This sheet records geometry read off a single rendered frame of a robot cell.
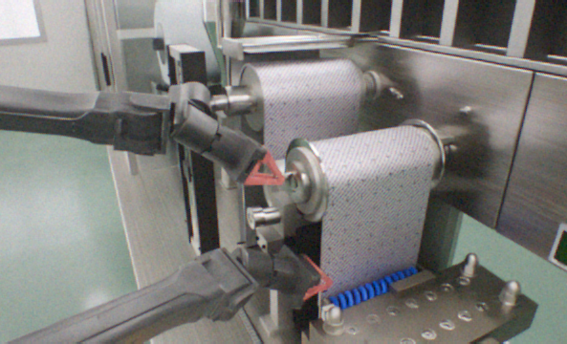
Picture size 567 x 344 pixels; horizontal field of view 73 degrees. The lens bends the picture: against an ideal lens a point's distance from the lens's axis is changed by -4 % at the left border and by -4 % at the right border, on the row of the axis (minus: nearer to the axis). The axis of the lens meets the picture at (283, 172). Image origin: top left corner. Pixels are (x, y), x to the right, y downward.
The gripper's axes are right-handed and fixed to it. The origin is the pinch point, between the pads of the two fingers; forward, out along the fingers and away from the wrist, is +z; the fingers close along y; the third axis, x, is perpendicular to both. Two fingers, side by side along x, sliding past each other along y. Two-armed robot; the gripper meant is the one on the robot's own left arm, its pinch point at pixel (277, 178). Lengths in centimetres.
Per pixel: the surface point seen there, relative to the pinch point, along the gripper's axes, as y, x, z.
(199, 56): -23.9, 10.7, -16.5
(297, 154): 1.2, 5.3, 0.0
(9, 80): -546, -124, -87
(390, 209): 7.5, 6.2, 19.2
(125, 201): -74, -41, 0
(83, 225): -230, -127, 25
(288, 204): 0.8, -3.1, 4.4
